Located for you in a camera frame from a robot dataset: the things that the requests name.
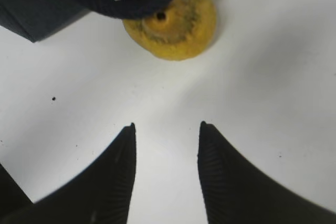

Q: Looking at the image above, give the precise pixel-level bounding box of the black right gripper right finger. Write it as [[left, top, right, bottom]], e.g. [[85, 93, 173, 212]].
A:
[[197, 122, 335, 223]]

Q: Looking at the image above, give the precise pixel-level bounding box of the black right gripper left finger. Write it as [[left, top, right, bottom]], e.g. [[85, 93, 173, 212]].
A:
[[1, 123, 137, 223]]

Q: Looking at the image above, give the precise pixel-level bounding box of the yellow pear-shaped squash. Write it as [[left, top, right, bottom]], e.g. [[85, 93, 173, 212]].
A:
[[122, 0, 217, 61]]

